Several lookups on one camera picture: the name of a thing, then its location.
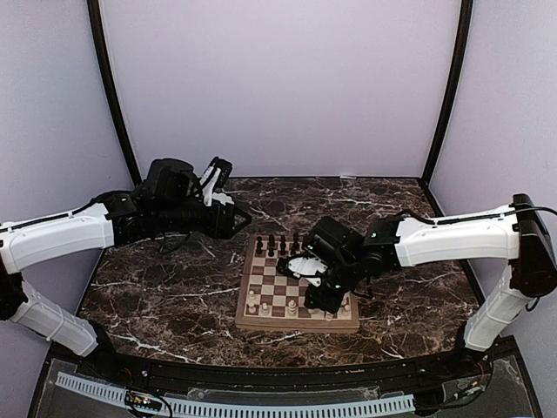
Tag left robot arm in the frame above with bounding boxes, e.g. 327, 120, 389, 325
1, 157, 251, 380

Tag wooden chess board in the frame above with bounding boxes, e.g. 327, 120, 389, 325
235, 235, 360, 334

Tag black frame post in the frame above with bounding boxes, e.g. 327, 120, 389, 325
86, 0, 142, 185
420, 0, 473, 187

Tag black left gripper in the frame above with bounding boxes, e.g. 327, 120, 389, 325
157, 199, 252, 239

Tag white slotted cable duct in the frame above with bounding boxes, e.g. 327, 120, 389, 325
55, 372, 416, 417

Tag left black frame post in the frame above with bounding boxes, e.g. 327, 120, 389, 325
86, 0, 142, 185

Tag right black frame post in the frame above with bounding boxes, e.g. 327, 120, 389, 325
420, 0, 473, 187

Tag black front rail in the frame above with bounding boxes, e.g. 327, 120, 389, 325
143, 361, 423, 391

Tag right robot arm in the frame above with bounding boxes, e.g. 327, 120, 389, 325
303, 193, 556, 378

